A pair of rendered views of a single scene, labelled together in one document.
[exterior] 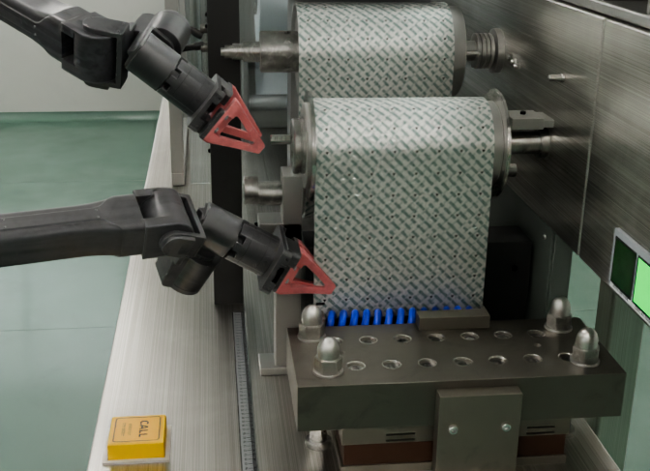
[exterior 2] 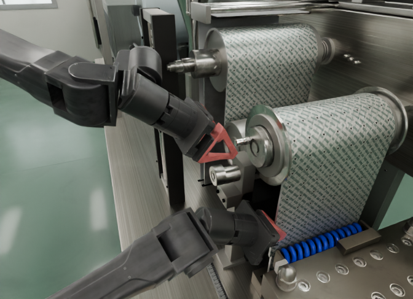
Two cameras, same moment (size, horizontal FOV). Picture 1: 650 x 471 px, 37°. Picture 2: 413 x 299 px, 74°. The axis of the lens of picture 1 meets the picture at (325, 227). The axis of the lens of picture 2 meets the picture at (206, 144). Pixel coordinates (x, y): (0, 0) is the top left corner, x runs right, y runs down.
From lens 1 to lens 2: 0.90 m
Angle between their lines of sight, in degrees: 17
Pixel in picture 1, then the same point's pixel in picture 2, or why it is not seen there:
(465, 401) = not seen: outside the picture
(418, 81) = (295, 77)
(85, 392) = (85, 190)
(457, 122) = (373, 119)
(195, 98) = (186, 128)
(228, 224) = (227, 226)
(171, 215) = (192, 247)
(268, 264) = (253, 242)
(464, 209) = (366, 173)
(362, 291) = (300, 231)
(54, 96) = not seen: hidden behind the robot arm
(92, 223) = (125, 288)
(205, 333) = not seen: hidden behind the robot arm
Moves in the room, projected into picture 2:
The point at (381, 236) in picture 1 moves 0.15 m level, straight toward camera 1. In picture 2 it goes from (317, 200) to (370, 270)
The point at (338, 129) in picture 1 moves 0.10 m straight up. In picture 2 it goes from (302, 139) to (314, 78)
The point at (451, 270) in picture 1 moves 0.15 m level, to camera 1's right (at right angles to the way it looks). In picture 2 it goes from (349, 206) to (407, 194)
